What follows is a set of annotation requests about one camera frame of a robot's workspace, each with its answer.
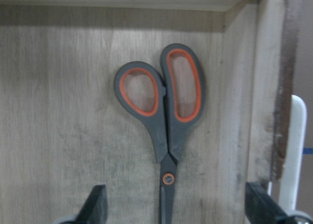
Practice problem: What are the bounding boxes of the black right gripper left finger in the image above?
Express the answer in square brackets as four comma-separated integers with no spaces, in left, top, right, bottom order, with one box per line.
[74,185,108,224]

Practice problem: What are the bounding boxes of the grey orange scissors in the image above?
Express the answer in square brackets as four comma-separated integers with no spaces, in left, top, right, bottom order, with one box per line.
[113,43,205,224]

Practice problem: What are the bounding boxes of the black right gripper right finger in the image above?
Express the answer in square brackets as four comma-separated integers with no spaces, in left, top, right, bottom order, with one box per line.
[245,182,298,224]

